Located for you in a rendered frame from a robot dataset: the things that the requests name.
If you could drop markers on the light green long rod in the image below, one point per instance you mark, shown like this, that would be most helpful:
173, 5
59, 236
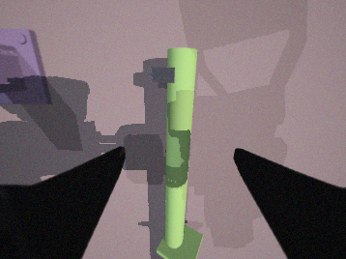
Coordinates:
179, 241

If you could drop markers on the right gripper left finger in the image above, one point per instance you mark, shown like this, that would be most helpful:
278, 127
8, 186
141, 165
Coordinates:
56, 218

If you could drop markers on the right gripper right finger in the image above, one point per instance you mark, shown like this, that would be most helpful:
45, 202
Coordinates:
306, 215

